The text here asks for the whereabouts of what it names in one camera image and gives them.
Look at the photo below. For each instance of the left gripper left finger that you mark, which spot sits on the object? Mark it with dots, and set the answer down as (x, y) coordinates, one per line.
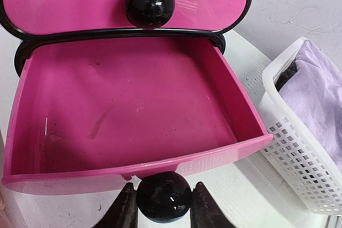
(124, 211)

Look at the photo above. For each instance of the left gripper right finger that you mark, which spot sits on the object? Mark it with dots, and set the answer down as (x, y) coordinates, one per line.
(205, 213)

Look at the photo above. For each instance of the black pink drawer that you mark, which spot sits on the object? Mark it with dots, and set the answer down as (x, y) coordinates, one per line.
(88, 115)

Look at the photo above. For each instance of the white perforated plastic basket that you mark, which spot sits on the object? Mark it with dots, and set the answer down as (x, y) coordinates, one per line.
(294, 152)

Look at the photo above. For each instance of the dark garment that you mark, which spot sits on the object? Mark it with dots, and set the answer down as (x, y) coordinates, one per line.
(286, 75)

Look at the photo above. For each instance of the purple garment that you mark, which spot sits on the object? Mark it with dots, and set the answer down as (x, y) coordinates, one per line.
(314, 94)

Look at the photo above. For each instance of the black pink pouch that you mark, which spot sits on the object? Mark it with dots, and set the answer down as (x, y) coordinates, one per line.
(38, 18)

